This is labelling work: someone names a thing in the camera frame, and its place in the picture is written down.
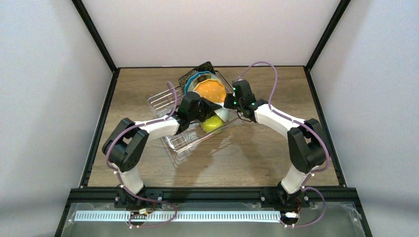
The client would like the pale green small bowl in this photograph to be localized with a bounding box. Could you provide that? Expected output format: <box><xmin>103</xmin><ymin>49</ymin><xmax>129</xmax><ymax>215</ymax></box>
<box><xmin>214</xmin><ymin>107</ymin><xmax>230</xmax><ymax>122</ymax></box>

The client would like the yellow-green small bowl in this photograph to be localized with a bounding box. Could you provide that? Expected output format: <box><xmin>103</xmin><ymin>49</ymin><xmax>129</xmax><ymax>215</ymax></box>
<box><xmin>200</xmin><ymin>115</ymin><xmax>225</xmax><ymax>133</ymax></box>

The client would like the orange plate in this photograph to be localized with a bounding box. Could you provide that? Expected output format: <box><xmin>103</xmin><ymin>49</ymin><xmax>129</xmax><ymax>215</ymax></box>
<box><xmin>193</xmin><ymin>79</ymin><xmax>227</xmax><ymax>103</ymax></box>

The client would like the light blue floral plate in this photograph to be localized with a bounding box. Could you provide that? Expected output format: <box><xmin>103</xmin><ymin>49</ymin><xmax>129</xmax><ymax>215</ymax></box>
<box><xmin>186</xmin><ymin>73</ymin><xmax>219</xmax><ymax>91</ymax></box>

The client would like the metal wire dish rack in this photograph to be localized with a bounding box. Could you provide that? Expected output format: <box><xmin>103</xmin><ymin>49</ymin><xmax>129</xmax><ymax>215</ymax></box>
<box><xmin>148</xmin><ymin>85</ymin><xmax>241</xmax><ymax>155</ymax></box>

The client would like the black floral square plate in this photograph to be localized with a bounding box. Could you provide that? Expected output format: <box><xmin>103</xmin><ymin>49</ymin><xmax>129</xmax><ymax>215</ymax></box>
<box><xmin>178</xmin><ymin>61</ymin><xmax>215</xmax><ymax>94</ymax></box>

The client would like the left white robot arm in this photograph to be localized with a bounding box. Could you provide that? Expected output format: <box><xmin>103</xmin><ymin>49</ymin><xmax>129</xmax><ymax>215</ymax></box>
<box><xmin>102</xmin><ymin>92</ymin><xmax>228</xmax><ymax>197</ymax></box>

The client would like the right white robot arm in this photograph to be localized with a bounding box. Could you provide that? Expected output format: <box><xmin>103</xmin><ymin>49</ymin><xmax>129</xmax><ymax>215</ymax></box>
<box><xmin>225</xmin><ymin>80</ymin><xmax>331</xmax><ymax>195</ymax></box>

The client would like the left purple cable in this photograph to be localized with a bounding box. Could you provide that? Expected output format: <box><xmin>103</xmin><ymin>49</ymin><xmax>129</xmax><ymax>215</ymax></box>
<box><xmin>105</xmin><ymin>81</ymin><xmax>179</xmax><ymax>229</ymax></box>

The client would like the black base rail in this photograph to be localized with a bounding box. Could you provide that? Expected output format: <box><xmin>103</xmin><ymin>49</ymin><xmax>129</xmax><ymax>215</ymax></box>
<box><xmin>66</xmin><ymin>186</ymin><xmax>359</xmax><ymax>210</ymax></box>

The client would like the right black frame post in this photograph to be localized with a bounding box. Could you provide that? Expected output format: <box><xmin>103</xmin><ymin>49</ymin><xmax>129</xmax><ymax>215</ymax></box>
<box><xmin>304</xmin><ymin>0</ymin><xmax>351</xmax><ymax>71</ymax></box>

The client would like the black frame post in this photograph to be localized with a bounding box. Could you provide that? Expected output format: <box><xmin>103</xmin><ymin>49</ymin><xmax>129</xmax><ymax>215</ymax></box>
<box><xmin>72</xmin><ymin>0</ymin><xmax>117</xmax><ymax>73</ymax></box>
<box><xmin>304</xmin><ymin>0</ymin><xmax>351</xmax><ymax>71</ymax></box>

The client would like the left black frame post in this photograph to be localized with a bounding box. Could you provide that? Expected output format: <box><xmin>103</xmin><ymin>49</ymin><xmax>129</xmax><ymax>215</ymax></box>
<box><xmin>72</xmin><ymin>0</ymin><xmax>117</xmax><ymax>73</ymax></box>

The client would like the white slotted cable duct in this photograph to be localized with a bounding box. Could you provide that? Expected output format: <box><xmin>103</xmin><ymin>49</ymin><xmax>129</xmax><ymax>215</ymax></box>
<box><xmin>72</xmin><ymin>210</ymin><xmax>281</xmax><ymax>223</ymax></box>

